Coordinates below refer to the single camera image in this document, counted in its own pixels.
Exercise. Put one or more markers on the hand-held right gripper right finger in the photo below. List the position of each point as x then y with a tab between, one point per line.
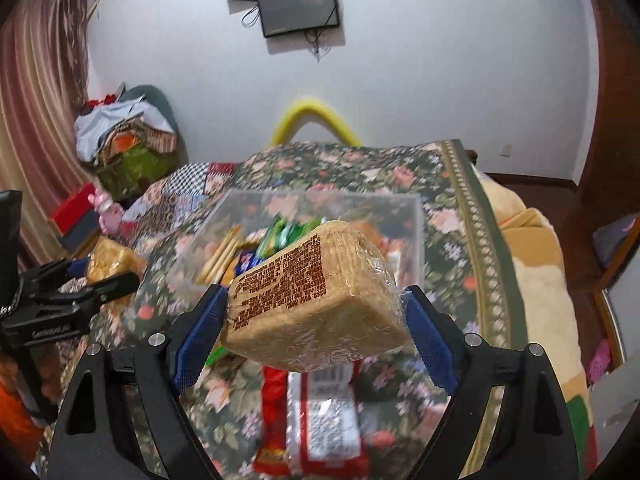
431	341

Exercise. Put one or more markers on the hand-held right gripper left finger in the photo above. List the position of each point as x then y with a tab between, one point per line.
199	332

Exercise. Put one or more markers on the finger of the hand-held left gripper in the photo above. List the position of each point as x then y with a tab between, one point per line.
112	285
79	267

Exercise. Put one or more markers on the clear bag of brown buns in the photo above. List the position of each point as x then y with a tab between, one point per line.
107	260

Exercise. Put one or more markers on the yellow snack packet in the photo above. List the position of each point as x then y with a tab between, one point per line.
220	255

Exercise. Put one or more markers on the blue snack packet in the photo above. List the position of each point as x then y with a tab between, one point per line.
246	262

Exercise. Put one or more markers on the brown bread block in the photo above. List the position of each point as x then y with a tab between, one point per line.
320	305

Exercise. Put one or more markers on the green candy packet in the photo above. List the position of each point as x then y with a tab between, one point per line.
285	235

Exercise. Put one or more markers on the clear plastic container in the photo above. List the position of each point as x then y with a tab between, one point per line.
350	215

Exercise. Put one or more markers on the grey box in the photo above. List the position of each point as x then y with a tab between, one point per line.
82	235

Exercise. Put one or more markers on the red box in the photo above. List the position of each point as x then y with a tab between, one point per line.
70	210

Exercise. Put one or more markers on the pink plush toy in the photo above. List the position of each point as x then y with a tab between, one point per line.
107	215

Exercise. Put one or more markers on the patchwork quilt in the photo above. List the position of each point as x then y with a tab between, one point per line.
185	185

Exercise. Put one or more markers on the pile of clothes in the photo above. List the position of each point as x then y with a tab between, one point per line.
125	150

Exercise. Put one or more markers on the yellow fleece blanket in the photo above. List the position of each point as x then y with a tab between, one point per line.
540	270

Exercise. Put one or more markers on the red and white wafer packet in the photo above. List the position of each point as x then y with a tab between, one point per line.
320	420

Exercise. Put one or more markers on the dark floral blanket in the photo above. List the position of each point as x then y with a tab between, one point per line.
450	200

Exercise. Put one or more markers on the striped brown curtain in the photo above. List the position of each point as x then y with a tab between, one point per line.
40	110

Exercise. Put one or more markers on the pink cloth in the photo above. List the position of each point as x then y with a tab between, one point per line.
598	362

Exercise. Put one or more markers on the wooden chair with grey cushion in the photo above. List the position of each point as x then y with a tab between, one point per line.
617	242

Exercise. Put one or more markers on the yellow foam tube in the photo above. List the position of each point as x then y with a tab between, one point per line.
310	107

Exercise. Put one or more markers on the wooden door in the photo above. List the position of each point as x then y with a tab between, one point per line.
615	85

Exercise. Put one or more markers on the white wall outlet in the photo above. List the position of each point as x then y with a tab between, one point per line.
507	150

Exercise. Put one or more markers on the small black wall monitor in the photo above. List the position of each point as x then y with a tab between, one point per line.
299	7

